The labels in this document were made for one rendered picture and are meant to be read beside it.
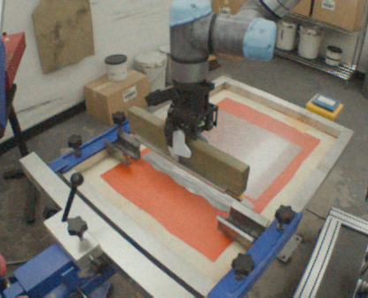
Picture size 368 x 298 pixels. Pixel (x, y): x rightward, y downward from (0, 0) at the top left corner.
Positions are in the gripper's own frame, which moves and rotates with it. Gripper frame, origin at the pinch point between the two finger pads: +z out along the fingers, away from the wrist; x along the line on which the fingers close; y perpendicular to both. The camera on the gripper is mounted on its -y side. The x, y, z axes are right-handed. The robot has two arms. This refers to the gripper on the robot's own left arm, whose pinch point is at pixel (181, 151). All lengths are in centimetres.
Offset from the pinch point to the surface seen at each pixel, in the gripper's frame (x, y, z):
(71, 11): 80, -193, 10
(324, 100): 74, 11, 12
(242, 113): 43.5, -9.7, 13.6
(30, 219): -23, -112, 104
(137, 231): -18.8, 3.7, 10.0
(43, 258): -39.1, -1.2, 4.8
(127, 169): -4.6, -16.9, 13.4
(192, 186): 2.8, 1.5, 13.2
